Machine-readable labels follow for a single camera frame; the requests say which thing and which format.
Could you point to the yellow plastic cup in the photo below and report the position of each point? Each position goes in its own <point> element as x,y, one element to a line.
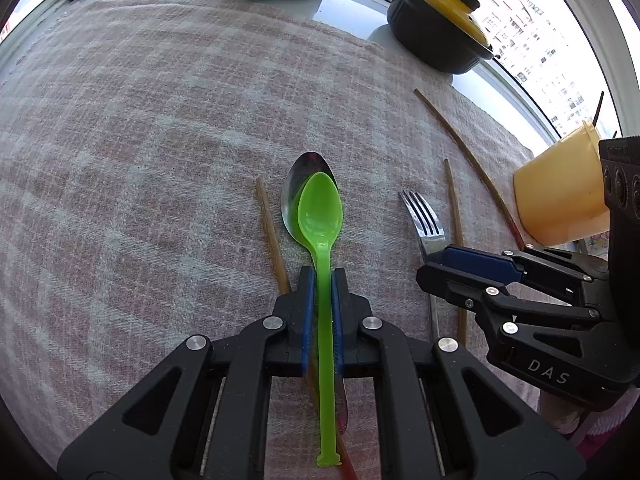
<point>560,193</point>

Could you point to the metal fork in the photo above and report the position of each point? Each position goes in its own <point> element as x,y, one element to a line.
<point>429,230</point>

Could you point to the long wooden chopstick red tip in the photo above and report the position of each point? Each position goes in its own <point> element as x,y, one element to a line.
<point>481,173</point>

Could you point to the short wooden chopstick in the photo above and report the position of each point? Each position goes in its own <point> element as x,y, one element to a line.
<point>458,240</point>

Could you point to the black pot yellow lid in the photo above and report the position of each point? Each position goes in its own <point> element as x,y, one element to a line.
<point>441,33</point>

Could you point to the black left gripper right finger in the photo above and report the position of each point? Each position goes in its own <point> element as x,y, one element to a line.
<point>442,414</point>

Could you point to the metal spoon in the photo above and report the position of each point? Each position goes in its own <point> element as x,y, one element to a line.
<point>303,168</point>

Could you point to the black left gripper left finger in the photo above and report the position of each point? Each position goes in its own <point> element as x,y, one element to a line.
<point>202,412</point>

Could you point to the green plastic spoon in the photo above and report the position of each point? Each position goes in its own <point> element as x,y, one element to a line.
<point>320,218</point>

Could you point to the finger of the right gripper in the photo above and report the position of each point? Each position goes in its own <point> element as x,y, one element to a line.
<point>475,294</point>
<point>480,262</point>

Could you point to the pink checkered cloth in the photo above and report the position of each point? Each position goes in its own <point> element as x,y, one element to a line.
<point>132,135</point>

